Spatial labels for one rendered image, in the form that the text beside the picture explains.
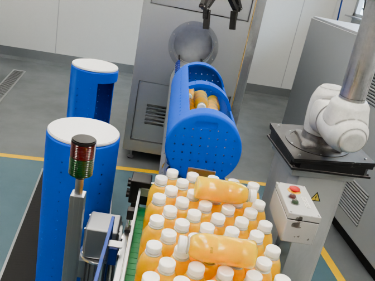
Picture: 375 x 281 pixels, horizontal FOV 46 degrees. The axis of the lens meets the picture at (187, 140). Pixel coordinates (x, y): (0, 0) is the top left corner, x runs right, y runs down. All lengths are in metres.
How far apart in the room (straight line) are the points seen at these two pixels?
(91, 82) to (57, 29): 4.06
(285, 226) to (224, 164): 0.41
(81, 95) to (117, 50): 4.00
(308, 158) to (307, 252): 0.51
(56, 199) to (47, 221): 0.12
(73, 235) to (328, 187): 1.20
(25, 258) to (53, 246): 0.63
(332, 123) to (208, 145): 0.49
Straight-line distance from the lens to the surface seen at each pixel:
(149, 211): 1.31
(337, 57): 4.04
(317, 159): 1.95
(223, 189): 1.30
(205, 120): 1.60
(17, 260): 2.53
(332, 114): 1.81
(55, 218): 1.85
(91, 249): 1.57
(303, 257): 2.25
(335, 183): 2.08
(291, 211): 1.37
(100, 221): 1.56
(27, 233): 2.72
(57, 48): 6.78
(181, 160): 1.66
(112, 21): 6.63
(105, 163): 1.74
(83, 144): 1.14
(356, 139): 1.79
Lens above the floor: 1.72
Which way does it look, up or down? 22 degrees down
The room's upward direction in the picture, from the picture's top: 11 degrees clockwise
